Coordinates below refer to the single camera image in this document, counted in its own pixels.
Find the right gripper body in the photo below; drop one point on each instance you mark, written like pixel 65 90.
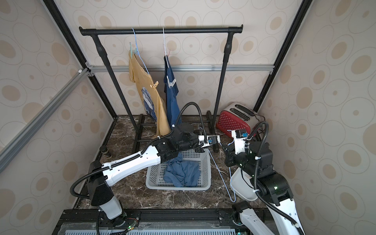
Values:
pixel 230 155

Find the light blue t-shirt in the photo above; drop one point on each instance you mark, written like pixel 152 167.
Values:
pixel 181 173

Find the navy blue t-shirt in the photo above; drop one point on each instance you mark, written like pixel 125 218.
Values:
pixel 172 108

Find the grey plastic clothespin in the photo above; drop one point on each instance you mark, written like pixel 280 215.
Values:
pixel 170 81

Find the white wire hanger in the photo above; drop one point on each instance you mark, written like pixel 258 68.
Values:
pixel 165 52

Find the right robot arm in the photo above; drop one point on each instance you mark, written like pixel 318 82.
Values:
pixel 266 184

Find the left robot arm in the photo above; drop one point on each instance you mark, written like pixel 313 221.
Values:
pixel 161 149

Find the white plastic bin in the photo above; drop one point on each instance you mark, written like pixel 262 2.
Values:
pixel 241 184

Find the red polka dot toaster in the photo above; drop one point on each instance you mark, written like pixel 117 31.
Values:
pixel 236 117

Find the white plastic basket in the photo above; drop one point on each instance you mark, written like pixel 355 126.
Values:
pixel 154 179

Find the yellow plastic clothespin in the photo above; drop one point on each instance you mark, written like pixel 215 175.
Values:
pixel 154 85

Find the mustard yellow t-shirt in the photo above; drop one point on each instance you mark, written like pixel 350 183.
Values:
pixel 151 99

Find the teal plastic clothespin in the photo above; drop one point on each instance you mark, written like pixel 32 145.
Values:
pixel 131 51

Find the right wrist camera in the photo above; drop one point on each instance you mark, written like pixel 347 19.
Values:
pixel 239 136

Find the pale blue wire hanger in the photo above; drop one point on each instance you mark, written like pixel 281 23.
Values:
pixel 138 52

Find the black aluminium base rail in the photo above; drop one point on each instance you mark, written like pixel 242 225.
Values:
pixel 239 220

